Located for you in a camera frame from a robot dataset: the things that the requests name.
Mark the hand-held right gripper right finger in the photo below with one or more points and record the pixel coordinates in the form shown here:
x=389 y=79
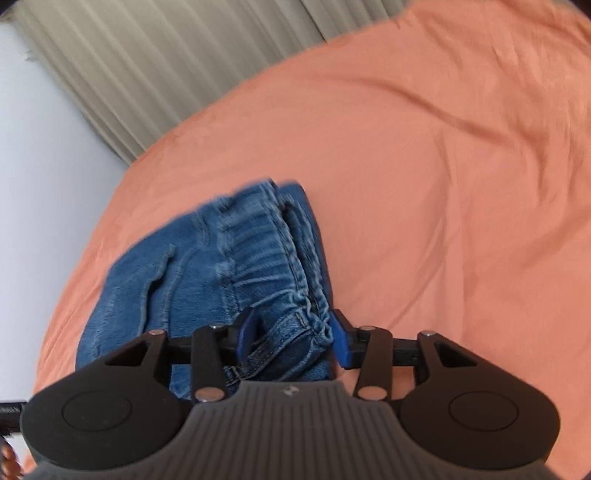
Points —
x=340 y=339

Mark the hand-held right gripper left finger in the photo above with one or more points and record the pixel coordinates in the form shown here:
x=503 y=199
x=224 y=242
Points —
x=245 y=337

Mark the blue denim pants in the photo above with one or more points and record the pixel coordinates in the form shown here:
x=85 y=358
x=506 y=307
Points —
x=207 y=258

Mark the orange bed sheet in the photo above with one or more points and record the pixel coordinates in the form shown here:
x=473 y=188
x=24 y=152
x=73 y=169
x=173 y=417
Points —
x=438 y=184

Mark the beige pleated curtain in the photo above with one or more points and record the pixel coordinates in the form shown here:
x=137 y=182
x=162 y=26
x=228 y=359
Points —
x=161 y=60

